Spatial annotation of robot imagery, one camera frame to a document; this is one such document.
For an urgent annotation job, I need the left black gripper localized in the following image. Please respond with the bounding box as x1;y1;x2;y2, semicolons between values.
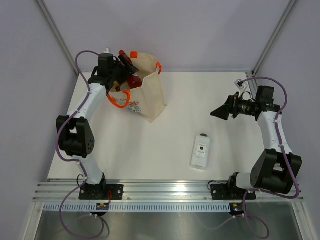
109;55;138;85

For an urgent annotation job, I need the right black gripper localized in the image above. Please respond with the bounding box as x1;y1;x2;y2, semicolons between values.
210;92;255;121

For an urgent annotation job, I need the red dish soap bottle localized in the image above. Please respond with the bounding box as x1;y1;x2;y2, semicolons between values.
118;50;143;89

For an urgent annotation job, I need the white rectangular bottle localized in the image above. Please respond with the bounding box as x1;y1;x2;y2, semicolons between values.
189;133;211;170

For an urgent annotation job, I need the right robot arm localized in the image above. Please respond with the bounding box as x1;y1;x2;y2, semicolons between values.
211;86;302;199

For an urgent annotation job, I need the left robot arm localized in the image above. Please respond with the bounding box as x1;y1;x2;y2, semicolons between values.
55;51;139;200

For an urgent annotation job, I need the cream canvas tote bag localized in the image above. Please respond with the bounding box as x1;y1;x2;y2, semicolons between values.
107;51;167;123

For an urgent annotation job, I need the right small circuit board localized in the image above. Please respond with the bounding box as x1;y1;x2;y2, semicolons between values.
229;202;244;216

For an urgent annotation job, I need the small circuit board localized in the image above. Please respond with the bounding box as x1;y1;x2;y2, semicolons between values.
229;202;244;216
96;202;110;211

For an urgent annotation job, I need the left small circuit board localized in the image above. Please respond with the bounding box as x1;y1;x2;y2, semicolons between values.
96;202;110;211

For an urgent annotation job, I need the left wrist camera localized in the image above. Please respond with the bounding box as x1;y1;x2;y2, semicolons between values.
103;47;111;54

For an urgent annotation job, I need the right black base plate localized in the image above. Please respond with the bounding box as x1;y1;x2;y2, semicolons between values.
210;183;247;201

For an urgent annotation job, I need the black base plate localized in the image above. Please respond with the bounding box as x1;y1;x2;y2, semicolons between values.
210;183;247;201
78;184;124;200

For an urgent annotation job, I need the left corner aluminium post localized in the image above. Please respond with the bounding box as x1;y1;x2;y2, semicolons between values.
33;0;79;76

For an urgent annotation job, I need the corner aluminium post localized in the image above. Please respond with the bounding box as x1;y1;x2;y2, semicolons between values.
33;0;79;76
251;0;299;76

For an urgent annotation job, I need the aluminium mounting rail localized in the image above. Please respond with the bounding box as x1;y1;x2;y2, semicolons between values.
32;181;305;203

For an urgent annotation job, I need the right corner aluminium post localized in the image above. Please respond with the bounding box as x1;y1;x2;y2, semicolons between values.
251;0;299;76

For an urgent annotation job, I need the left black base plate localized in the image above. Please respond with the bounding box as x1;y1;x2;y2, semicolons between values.
78;184;124;200

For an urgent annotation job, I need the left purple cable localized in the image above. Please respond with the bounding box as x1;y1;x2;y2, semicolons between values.
56;50;106;238

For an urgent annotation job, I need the white slotted cable duct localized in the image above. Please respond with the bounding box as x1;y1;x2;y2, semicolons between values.
43;202;230;213

